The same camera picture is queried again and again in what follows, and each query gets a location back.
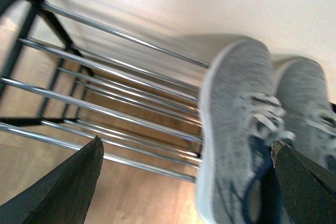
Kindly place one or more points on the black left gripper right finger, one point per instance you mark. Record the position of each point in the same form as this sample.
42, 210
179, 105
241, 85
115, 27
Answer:
308, 189

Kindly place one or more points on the grey knit sneaker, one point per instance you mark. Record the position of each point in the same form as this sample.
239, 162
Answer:
242, 119
301, 88

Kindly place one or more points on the black metal shoe rack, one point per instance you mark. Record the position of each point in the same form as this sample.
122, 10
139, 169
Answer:
106, 77

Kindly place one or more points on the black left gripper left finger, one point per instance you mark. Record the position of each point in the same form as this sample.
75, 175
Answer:
63, 195

